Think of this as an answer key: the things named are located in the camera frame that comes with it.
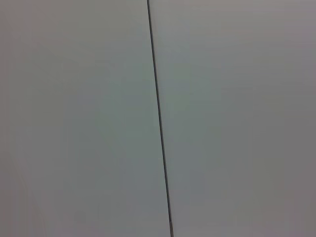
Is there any dark vertical wall seam strip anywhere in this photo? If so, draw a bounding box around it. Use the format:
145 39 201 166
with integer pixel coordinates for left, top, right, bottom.
146 0 174 237

